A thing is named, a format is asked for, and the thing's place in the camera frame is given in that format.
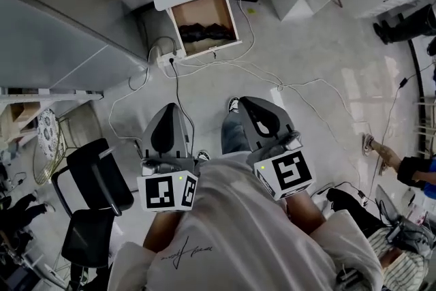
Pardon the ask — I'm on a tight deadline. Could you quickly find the person's white shirt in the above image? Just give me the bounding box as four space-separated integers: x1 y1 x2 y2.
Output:
108 159 385 291

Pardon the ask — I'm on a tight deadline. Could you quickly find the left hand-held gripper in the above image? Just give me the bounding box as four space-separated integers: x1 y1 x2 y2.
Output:
137 103 200 214

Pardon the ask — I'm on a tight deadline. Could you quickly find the white wooden drawer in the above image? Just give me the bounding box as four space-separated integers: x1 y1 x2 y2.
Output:
168 0 243 61

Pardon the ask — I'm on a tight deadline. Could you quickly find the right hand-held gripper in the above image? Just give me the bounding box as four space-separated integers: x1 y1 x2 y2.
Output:
237 95 315 202

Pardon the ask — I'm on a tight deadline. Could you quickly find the wooden shelf unit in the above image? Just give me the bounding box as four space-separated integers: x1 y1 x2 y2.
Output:
0 101 46 144

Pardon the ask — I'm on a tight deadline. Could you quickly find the white power strip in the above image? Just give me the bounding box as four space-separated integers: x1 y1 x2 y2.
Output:
156 51 182 68

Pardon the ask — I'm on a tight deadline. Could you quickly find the person's blue jeans leg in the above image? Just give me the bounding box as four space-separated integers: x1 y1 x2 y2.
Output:
221 110 253 156

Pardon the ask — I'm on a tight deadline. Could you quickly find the person's right forearm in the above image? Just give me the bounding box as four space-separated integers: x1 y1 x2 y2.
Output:
285 192 325 234

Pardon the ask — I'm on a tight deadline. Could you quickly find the person's right shoe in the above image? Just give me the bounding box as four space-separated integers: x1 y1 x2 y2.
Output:
227 95 241 114

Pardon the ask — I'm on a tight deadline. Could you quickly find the black cable with adapter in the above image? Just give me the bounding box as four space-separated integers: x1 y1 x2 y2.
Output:
369 61 436 179

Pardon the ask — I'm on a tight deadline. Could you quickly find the long white cable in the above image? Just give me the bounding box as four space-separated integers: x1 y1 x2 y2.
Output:
159 56 373 206

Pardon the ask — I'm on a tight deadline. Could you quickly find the grey white cabinet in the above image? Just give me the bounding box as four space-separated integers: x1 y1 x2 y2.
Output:
0 0 150 93

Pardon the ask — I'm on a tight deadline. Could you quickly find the black power cable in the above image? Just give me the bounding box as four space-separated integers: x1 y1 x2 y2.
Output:
168 57 196 158

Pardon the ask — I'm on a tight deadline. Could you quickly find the black umbrella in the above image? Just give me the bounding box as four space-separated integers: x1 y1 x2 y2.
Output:
178 22 236 44

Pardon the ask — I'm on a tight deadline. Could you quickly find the gold wire stool patterned cushion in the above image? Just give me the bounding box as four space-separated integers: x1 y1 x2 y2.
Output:
32 108 75 186

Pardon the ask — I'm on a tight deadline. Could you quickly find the person's left forearm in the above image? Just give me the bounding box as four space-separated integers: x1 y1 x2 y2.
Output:
142 210 183 254

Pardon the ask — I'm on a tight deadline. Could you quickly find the black office chair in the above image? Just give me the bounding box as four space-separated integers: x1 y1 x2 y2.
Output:
50 138 135 271

